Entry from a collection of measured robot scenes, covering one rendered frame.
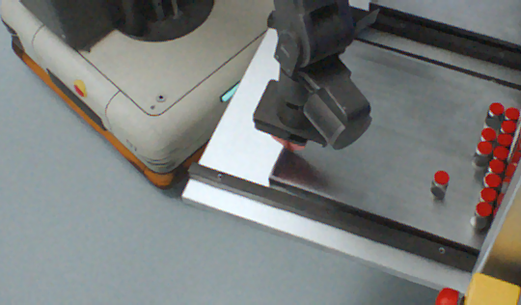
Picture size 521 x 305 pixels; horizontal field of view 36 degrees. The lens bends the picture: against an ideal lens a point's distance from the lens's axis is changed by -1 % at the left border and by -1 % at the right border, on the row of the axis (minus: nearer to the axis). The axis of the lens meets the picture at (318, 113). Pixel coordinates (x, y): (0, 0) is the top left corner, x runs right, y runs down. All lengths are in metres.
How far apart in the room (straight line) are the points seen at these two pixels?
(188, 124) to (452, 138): 0.90
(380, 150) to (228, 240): 0.97
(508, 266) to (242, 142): 0.43
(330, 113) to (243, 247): 1.16
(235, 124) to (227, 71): 0.81
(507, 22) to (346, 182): 0.39
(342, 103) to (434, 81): 0.34
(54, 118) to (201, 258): 0.60
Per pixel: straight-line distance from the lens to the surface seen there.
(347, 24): 0.90
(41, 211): 2.19
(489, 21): 1.30
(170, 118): 1.91
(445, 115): 1.18
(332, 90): 0.91
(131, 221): 2.11
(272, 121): 1.03
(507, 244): 0.88
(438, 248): 1.06
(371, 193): 1.11
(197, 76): 1.97
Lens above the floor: 1.86
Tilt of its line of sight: 57 degrees down
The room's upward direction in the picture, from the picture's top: 1 degrees clockwise
